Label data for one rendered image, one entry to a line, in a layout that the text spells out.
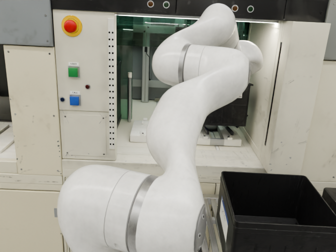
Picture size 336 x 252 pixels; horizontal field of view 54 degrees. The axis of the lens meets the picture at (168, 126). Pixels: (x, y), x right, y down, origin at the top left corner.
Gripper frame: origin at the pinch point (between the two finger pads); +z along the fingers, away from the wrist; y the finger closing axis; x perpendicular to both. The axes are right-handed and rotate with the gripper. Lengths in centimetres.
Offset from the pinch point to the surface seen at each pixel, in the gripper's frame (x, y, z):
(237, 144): -33.2, 9.1, -9.8
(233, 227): -30, -4, -73
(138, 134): -31.3, -34.1, -9.2
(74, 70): -1, -54, -32
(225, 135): -31.2, 4.1, -5.5
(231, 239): -34, -4, -72
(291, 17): 19.7, 16.4, -29.7
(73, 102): -12, -55, -32
